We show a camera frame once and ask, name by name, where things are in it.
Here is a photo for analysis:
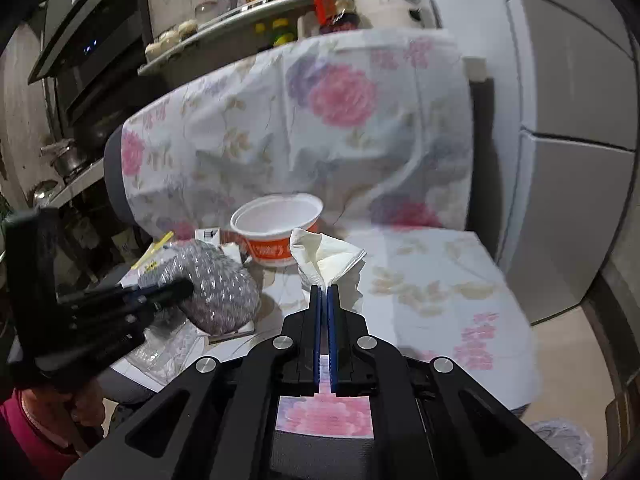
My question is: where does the black range hood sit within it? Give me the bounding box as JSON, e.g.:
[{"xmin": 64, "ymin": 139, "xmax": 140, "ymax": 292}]
[{"xmin": 28, "ymin": 0, "xmax": 153, "ymax": 125}]

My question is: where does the metal cooking pot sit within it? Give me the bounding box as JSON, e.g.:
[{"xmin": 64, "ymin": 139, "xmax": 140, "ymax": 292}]
[{"xmin": 39, "ymin": 139, "xmax": 90, "ymax": 181}]

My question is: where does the yellow strip plastic bag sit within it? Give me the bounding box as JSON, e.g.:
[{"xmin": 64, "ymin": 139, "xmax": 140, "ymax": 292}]
[{"xmin": 131, "ymin": 231, "xmax": 175, "ymax": 270}]

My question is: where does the silver refrigerator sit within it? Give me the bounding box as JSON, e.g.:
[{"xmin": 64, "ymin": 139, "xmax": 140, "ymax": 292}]
[{"xmin": 409, "ymin": 0, "xmax": 640, "ymax": 326}]

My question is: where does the person's left hand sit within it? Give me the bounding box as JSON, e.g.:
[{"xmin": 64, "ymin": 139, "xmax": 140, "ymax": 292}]
[{"xmin": 21, "ymin": 379, "xmax": 105, "ymax": 453}]

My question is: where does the red label sauce bottle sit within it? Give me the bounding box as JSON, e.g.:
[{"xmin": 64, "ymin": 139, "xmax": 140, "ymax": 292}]
[{"xmin": 314, "ymin": 0, "xmax": 340, "ymax": 27}]

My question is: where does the floral plastic tablecloth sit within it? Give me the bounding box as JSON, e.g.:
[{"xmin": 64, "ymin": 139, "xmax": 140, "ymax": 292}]
[{"xmin": 122, "ymin": 28, "xmax": 541, "ymax": 412}]

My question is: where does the small white carton box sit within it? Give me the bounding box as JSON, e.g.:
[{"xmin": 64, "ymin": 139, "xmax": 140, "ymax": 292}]
[{"xmin": 194, "ymin": 228, "xmax": 220, "ymax": 247}]

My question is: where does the clear plastic food tray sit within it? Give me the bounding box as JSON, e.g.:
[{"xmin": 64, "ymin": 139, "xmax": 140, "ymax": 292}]
[{"xmin": 126, "ymin": 315, "xmax": 206, "ymax": 386}]

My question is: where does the metal kitchen shelf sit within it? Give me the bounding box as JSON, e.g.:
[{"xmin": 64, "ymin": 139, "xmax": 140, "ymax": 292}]
[{"xmin": 138, "ymin": 0, "xmax": 314, "ymax": 76}]

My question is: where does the orange white instant noodle bowl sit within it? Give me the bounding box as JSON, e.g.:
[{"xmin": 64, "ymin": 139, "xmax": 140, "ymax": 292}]
[{"xmin": 230, "ymin": 193, "xmax": 324, "ymax": 268}]

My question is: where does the trash bin with bag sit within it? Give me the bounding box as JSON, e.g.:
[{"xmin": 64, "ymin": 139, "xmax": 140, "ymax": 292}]
[{"xmin": 528, "ymin": 418, "xmax": 594, "ymax": 479}]

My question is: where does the white paper napkin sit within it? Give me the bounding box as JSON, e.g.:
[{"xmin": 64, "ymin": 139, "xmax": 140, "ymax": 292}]
[{"xmin": 290, "ymin": 229, "xmax": 367, "ymax": 292}]

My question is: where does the grey knitted cloth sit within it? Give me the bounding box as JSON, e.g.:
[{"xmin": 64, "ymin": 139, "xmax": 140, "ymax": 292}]
[{"xmin": 138, "ymin": 240, "xmax": 262, "ymax": 336}]

